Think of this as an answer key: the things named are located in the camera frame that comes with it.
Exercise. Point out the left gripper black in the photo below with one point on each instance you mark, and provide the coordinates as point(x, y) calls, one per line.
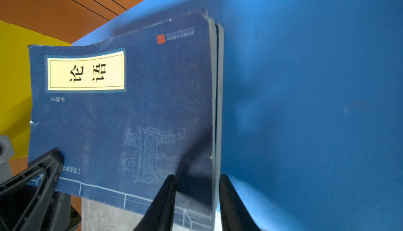
point(29, 201)

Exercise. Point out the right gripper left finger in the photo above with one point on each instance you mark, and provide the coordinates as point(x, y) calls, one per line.
point(160, 215)

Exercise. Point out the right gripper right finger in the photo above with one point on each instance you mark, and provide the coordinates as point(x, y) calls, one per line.
point(234, 215)

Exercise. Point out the navy book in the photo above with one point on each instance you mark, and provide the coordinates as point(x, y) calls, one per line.
point(129, 111)

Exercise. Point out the navy book lowest front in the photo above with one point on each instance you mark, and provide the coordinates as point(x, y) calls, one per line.
point(220, 90)

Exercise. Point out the yellow pink blue bookshelf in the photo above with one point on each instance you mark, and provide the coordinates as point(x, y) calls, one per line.
point(312, 113)

